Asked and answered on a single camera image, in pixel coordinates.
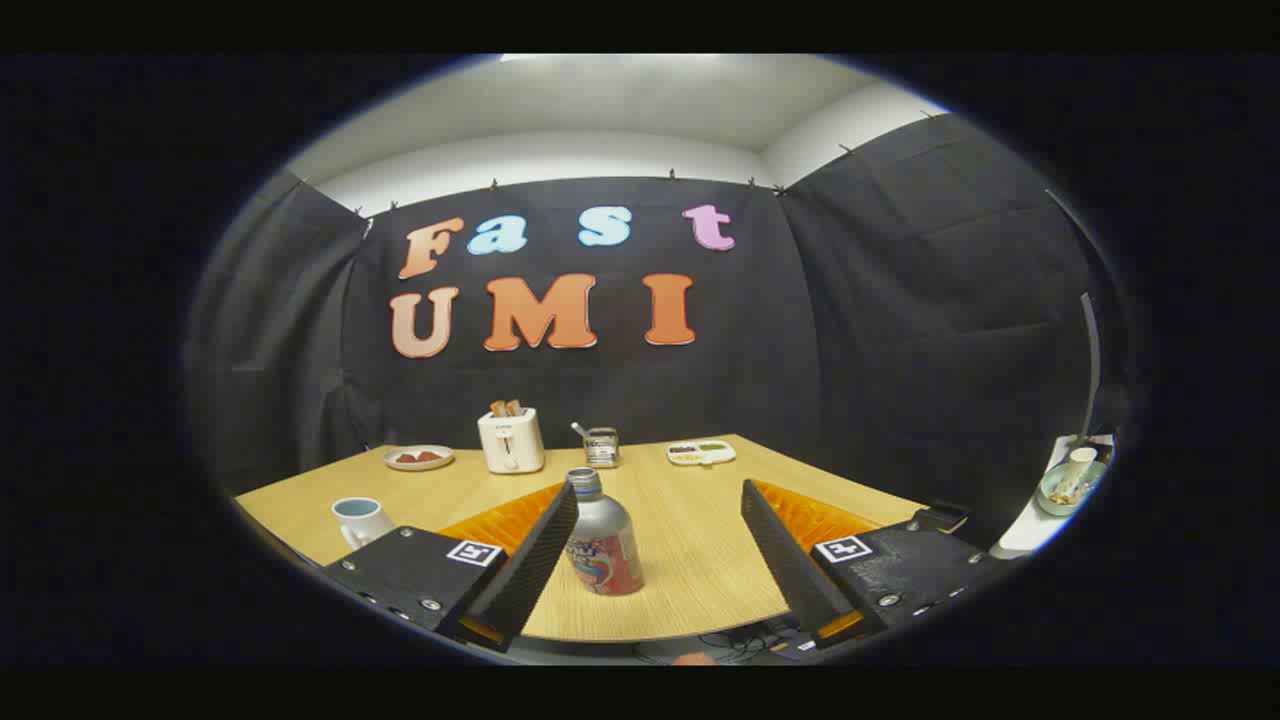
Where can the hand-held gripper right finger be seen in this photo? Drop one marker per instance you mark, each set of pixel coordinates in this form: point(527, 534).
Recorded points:
point(790, 565)

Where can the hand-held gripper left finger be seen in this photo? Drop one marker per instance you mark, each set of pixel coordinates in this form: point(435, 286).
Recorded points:
point(535, 560)

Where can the silver juice bottle pink label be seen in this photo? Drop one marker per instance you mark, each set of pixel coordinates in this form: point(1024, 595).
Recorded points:
point(602, 535)

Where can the white cup blue inside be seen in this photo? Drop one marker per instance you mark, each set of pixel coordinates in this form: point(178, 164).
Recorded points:
point(358, 522)

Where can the small white cup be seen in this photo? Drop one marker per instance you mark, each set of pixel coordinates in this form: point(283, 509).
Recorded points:
point(1083, 455)

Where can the wooden table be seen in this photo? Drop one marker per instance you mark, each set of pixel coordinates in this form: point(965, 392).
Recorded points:
point(690, 545)

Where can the white toaster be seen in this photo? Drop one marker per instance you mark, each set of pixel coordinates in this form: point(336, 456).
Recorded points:
point(510, 445)

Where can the white compartment tray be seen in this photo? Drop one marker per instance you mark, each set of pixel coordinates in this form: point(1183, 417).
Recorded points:
point(700, 453)

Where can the white plate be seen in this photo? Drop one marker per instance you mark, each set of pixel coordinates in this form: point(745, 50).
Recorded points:
point(418, 463)

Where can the small black object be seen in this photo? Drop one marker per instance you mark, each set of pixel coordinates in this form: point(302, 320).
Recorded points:
point(942, 517)

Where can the black backdrop cloth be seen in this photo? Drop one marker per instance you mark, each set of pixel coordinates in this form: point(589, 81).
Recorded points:
point(850, 350)

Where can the white side table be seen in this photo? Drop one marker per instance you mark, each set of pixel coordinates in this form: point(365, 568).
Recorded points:
point(1030, 530)

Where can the green bowl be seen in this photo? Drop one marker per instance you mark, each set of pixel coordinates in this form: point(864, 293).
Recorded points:
point(1070, 490)

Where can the grey upright pole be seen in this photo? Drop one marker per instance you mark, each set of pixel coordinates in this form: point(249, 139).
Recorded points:
point(1092, 360)

